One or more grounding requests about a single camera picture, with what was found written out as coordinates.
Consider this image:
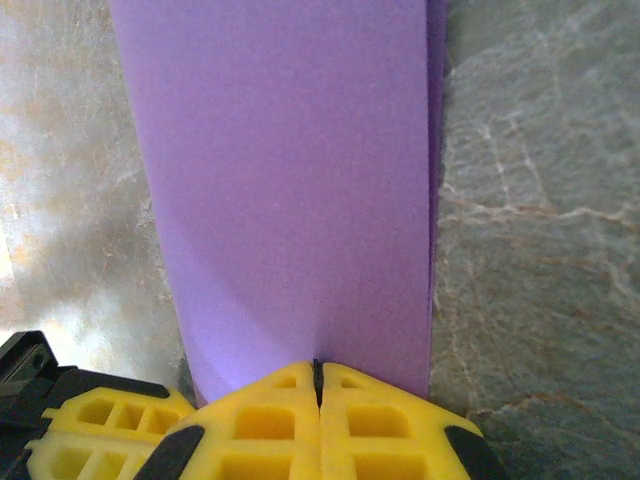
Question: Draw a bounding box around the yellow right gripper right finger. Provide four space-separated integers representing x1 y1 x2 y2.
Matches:
318 360 512 480

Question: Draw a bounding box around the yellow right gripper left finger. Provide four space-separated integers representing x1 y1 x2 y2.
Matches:
133 360 322 480

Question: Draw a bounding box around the purple paper sheet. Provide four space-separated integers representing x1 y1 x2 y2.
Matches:
107 0 450 407

